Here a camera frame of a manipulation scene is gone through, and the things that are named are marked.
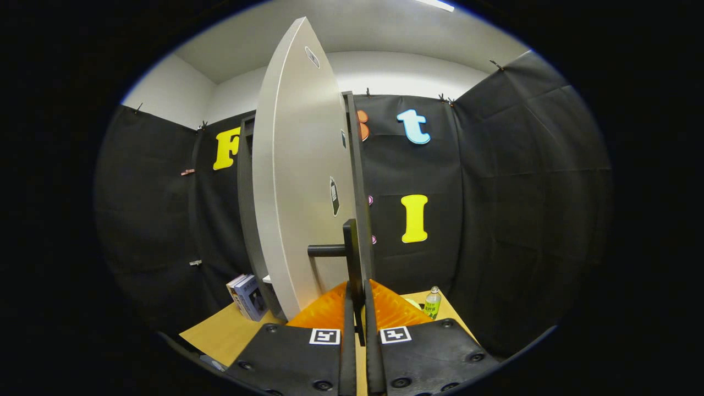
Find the green label drink bottle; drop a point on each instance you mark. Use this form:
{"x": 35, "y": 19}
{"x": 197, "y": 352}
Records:
{"x": 433, "y": 305}

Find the white book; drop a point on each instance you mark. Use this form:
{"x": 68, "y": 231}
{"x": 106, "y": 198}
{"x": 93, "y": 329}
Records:
{"x": 235, "y": 283}

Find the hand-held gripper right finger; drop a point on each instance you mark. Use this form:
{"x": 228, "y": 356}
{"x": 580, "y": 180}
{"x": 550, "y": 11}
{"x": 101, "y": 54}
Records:
{"x": 429, "y": 357}

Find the ceiling light panel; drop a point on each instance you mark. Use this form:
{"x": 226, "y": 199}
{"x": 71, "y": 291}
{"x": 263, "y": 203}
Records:
{"x": 435, "y": 4}

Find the black backdrop cloth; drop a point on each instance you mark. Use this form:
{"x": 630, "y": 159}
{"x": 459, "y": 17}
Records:
{"x": 522, "y": 192}

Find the blue book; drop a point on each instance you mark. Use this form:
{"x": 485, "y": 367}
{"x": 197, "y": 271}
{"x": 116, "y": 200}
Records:
{"x": 253, "y": 300}

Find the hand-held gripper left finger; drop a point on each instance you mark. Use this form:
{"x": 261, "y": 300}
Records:
{"x": 291, "y": 363}

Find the beige shoe cabinet door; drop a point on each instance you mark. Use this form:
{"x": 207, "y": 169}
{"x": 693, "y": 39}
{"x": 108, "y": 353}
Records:
{"x": 297, "y": 165}

